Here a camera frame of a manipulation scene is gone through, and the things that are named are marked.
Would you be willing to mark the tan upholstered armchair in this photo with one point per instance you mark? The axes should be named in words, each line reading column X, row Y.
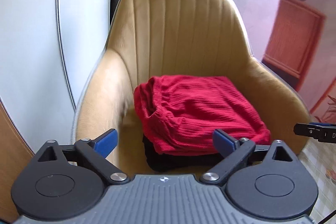
column 183, row 29

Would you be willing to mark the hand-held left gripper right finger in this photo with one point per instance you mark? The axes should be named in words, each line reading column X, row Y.
column 221, row 141

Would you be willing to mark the brown wooden cabinet side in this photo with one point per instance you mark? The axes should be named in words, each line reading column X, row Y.
column 13, row 161

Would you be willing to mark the red ribbed knit pants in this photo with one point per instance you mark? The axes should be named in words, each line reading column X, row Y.
column 197, row 108

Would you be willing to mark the black folded garment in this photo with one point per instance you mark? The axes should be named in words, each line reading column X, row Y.
column 168, row 161

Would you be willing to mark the white wardrobe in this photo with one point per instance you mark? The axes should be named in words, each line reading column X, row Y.
column 31, row 43

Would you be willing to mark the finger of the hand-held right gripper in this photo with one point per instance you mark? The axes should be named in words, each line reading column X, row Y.
column 315, row 133

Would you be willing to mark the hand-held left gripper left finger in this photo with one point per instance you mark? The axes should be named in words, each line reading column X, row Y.
column 107, row 142

